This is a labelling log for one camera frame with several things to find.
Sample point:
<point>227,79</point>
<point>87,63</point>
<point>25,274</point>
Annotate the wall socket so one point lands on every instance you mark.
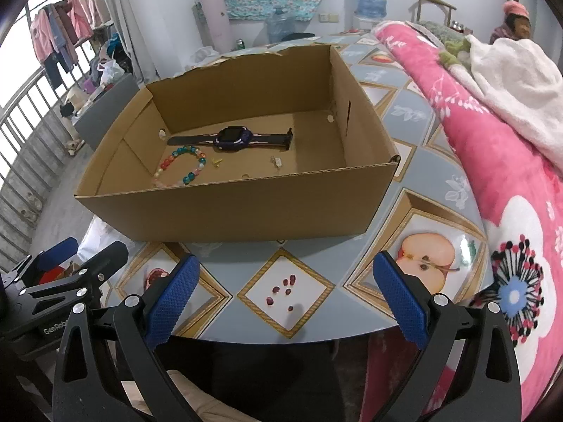
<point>329,17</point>

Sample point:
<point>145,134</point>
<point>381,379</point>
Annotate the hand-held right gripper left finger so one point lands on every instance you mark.
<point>176,299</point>

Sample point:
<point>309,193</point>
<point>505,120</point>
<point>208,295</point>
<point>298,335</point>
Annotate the grey patterned cloth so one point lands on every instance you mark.
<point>435,30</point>

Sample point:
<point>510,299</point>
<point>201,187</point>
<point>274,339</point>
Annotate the white fleece blanket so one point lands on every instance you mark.
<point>519,83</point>

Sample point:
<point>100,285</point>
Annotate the row of hanging clothes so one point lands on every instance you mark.
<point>81,13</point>

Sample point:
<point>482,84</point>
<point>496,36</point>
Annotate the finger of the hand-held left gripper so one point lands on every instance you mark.
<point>105,257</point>
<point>57,252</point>

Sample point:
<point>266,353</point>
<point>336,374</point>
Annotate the white water dispenser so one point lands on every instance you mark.
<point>365,23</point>

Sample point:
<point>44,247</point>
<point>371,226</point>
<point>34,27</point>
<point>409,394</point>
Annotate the green plush toy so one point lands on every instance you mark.
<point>453,55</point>

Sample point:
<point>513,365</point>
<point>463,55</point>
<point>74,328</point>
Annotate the metal window railing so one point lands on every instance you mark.
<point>17,110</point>

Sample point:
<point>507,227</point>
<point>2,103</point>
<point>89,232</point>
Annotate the red box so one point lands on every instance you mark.
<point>50,274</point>

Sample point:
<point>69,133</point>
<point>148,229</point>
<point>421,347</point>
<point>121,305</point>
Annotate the white plastic bag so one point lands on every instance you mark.
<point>110,71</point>
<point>202,55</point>

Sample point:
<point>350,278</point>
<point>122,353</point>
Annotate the brown cardboard box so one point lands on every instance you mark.
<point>242,211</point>

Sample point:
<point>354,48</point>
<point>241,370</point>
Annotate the empty clear water bottle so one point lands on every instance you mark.
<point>281,26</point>

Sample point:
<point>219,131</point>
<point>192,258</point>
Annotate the pink floral blanket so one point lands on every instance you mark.
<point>484,162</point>

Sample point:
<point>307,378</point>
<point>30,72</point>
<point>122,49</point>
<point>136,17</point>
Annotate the small silver clip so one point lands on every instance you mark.
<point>277,161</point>

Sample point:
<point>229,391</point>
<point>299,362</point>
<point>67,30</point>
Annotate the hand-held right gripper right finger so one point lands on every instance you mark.
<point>400,303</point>

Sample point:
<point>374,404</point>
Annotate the black pot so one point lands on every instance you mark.
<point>299,35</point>

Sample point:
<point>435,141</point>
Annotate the purple smart watch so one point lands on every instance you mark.
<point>233,137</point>

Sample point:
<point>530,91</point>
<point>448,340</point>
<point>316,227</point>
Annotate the pale pink board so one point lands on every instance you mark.
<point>215,17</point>

